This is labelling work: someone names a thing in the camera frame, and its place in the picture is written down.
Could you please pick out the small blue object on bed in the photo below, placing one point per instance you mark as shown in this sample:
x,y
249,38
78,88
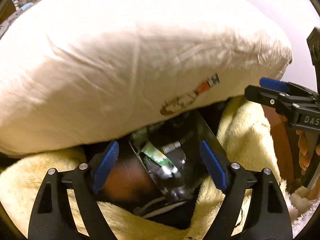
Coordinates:
x,y
26,6

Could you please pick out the grey patterned bed sheet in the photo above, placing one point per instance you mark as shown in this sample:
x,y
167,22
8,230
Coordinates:
x,y
9,21

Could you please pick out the yellow fluffy blanket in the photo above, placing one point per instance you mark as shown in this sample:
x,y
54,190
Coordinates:
x,y
244,132

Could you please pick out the black trash bag bin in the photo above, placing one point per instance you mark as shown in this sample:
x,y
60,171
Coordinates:
x,y
179,139

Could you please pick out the green daisy wrapper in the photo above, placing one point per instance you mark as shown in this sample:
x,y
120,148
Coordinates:
x,y
156,155

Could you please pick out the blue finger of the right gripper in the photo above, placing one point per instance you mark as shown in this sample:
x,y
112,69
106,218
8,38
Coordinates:
x,y
290,97
275,83

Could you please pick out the person's right hand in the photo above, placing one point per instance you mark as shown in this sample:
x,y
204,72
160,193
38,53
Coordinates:
x,y
304,162

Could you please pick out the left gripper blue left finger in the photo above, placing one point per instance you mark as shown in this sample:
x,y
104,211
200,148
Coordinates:
x,y
102,165

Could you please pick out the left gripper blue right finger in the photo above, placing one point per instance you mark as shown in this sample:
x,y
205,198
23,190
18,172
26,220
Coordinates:
x,y
214,167

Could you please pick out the cream printed duvet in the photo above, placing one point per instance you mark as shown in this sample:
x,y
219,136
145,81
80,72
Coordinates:
x,y
76,72

